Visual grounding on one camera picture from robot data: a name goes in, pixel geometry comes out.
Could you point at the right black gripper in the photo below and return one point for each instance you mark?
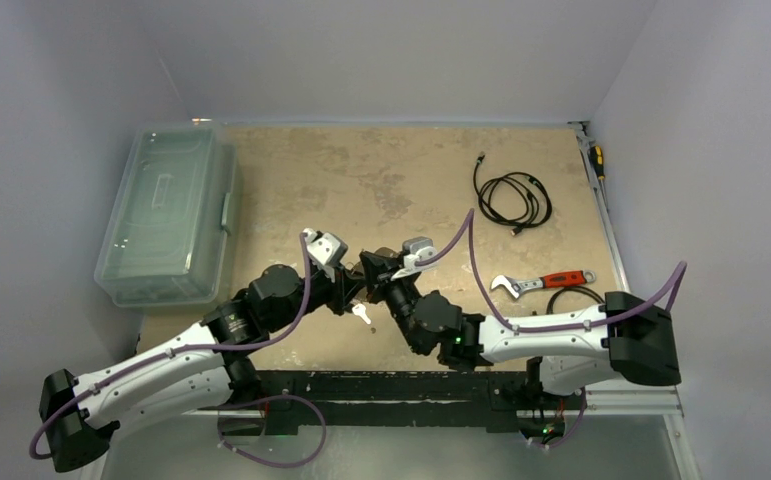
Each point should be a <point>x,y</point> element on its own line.
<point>391,283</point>

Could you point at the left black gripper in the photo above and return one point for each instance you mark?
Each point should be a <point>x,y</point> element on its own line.
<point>344,287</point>

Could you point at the silver key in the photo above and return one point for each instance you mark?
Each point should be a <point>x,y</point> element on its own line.
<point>359,310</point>

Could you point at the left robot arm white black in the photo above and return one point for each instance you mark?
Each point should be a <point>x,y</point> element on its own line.
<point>206,365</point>

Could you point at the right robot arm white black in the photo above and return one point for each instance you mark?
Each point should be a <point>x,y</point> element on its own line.
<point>622,337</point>

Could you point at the clear plastic storage bin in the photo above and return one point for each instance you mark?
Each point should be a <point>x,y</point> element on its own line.
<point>168,241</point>

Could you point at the yellow black screwdriver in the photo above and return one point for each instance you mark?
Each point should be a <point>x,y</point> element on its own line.
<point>596,160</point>

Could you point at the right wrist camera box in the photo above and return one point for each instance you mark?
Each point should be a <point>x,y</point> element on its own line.
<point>414,251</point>

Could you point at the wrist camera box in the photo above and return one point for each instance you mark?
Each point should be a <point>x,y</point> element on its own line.
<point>326,250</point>
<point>414,251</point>

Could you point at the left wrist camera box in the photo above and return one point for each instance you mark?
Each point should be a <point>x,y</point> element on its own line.
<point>326,250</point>

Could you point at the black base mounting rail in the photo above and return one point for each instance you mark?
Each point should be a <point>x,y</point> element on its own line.
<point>497,402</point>

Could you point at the red handled adjustable wrench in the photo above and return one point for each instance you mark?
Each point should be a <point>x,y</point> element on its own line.
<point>518,288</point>

